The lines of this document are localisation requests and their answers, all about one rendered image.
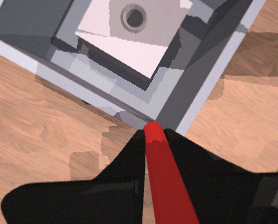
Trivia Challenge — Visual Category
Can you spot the red peg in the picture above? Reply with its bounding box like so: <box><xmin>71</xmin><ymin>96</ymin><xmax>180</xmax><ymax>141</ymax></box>
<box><xmin>143</xmin><ymin>122</ymin><xmax>199</xmax><ymax>224</ymax></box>

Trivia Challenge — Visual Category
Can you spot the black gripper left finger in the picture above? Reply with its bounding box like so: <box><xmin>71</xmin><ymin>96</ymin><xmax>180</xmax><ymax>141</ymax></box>
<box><xmin>1</xmin><ymin>129</ymin><xmax>146</xmax><ymax>224</ymax></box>

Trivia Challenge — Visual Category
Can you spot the grey open box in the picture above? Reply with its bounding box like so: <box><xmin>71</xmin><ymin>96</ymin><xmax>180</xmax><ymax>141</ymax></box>
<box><xmin>0</xmin><ymin>0</ymin><xmax>266</xmax><ymax>136</ymax></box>

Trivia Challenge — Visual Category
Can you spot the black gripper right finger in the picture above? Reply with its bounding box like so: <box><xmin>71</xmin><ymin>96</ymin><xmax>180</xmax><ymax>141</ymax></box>
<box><xmin>164</xmin><ymin>128</ymin><xmax>278</xmax><ymax>224</ymax></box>

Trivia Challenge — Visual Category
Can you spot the white square plate with hole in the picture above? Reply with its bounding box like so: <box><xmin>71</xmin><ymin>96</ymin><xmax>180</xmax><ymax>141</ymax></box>
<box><xmin>75</xmin><ymin>0</ymin><xmax>192</xmax><ymax>81</ymax></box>

